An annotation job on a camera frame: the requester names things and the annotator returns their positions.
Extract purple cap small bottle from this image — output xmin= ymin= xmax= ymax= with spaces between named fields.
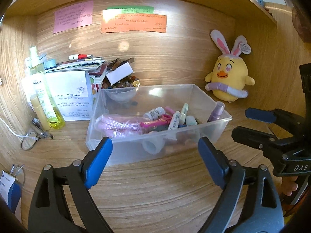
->
xmin=207 ymin=102 xmax=225 ymax=122

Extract mint green white tube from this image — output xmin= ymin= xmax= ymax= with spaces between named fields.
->
xmin=185 ymin=115 xmax=198 ymax=126

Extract pale green highlighter pen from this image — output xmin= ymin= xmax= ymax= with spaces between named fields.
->
xmin=179 ymin=103 xmax=189 ymax=126

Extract white green ointment tube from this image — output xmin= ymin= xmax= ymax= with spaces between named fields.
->
xmin=168 ymin=111 xmax=180 ymax=130

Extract pink scissors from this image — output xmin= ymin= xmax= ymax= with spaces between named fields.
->
xmin=140 ymin=114 xmax=172 ymax=129

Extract small white bottle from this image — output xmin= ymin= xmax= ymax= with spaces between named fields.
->
xmin=143 ymin=106 xmax=166 ymax=120

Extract clear plastic storage bin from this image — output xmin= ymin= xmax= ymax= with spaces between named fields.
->
xmin=86 ymin=84 xmax=232 ymax=165

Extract person's right hand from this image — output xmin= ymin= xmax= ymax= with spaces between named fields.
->
xmin=280 ymin=176 xmax=298 ymax=196

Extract blue white box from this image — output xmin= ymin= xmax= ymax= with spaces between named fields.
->
xmin=0 ymin=171 xmax=22 ymax=222

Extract yellow chick bunny plush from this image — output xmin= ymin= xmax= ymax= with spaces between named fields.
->
xmin=204 ymin=30 xmax=255 ymax=103

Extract metal nail clippers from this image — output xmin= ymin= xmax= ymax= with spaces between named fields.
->
xmin=31 ymin=117 xmax=54 ymax=139

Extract pink bag in bin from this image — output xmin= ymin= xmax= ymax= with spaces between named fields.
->
xmin=94 ymin=115 xmax=147 ymax=138

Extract yellow small tube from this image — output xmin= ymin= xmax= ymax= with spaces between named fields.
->
xmin=30 ymin=94 xmax=51 ymax=131

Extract white printed paper box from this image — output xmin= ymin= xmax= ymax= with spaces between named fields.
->
xmin=45 ymin=70 xmax=93 ymax=122

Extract yellow green spray bottle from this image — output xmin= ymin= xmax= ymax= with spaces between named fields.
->
xmin=30 ymin=46 xmax=65 ymax=129

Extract white bowl of beads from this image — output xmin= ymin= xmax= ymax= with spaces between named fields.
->
xmin=102 ymin=75 xmax=140 ymax=103

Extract stack of books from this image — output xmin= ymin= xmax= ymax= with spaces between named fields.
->
xmin=45 ymin=57 xmax=107 ymax=95

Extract small white cardboard box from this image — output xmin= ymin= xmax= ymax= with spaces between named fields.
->
xmin=105 ymin=62 xmax=133 ymax=85

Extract red white marker pen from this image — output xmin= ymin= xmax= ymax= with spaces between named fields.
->
xmin=69 ymin=54 xmax=93 ymax=61

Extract wire ring on desk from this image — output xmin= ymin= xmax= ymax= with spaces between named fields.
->
xmin=20 ymin=131 xmax=40 ymax=151

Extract white charging cable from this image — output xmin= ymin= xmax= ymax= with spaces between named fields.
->
xmin=0 ymin=116 xmax=40 ymax=141

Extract orange paper wall note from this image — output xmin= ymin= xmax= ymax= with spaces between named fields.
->
xmin=101 ymin=13 xmax=167 ymax=34

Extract green paper wall note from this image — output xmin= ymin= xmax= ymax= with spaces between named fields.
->
xmin=104 ymin=5 xmax=154 ymax=14

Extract pink paper wall note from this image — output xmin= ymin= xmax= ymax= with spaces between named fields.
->
xmin=53 ymin=0 xmax=94 ymax=34

